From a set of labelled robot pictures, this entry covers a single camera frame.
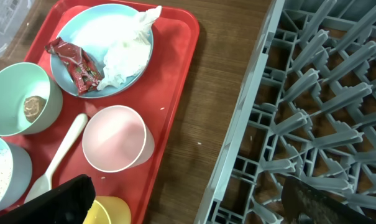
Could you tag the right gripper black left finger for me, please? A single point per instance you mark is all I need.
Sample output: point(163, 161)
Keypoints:
point(69, 203)

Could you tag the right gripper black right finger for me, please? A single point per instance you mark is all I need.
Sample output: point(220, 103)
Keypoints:
point(304, 204)

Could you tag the light blue bowl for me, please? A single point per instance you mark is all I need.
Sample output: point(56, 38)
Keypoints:
point(21, 174)

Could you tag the brown food ball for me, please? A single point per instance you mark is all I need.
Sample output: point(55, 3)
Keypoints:
point(33, 106)

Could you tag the mint green bowl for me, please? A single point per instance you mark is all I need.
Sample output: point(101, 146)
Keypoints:
point(19, 82)

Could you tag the red snack wrapper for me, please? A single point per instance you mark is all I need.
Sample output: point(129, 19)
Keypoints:
point(80, 67)

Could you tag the white napkin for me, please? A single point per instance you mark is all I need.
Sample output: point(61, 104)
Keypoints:
point(130, 52)

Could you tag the grey dishwasher rack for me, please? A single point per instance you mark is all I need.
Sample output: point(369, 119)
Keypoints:
point(307, 110)

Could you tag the white plastic spoon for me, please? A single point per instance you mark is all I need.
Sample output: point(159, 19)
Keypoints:
point(44, 183)

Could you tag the yellow plastic cup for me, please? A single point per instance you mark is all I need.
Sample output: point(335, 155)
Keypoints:
point(108, 210)

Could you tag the pink plastic cup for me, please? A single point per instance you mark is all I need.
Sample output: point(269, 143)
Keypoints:
point(116, 138)

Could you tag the red plastic tray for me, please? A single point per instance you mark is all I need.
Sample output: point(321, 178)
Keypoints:
point(155, 95)

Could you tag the clear plastic bin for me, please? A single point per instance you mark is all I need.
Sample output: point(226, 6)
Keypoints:
point(4, 25)

